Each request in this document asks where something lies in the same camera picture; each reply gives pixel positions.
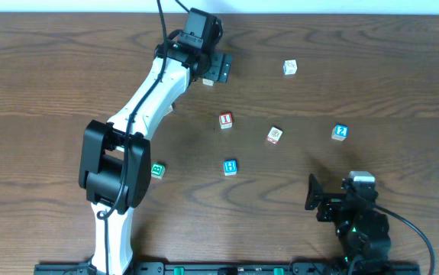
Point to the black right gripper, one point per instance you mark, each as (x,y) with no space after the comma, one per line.
(331,195)

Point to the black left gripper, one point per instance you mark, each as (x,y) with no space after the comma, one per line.
(222,67)

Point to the red letter A block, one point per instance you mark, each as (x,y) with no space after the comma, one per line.
(208,82)

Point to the red letter I block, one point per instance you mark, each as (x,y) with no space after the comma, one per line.
(225,120)

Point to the blue number 2 block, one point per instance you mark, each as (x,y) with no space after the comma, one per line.
(339,132)

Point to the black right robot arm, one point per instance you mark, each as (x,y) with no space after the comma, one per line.
(362,231)

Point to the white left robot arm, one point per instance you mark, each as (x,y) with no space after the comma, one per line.
(115,165)

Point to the red-edged picture block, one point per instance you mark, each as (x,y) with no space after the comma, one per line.
(274,135)

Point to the white picture block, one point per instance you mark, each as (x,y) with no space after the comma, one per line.
(289,67)

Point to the blue letter H block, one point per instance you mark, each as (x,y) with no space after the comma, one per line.
(230,167)

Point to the green letter B block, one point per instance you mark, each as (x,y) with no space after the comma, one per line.
(158,170)

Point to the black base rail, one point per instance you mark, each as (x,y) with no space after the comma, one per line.
(296,268)

